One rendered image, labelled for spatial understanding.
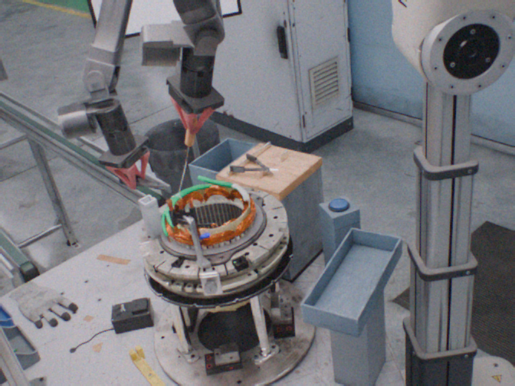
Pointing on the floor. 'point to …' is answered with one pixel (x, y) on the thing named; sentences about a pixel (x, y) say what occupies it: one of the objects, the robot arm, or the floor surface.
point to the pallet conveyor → (14, 260)
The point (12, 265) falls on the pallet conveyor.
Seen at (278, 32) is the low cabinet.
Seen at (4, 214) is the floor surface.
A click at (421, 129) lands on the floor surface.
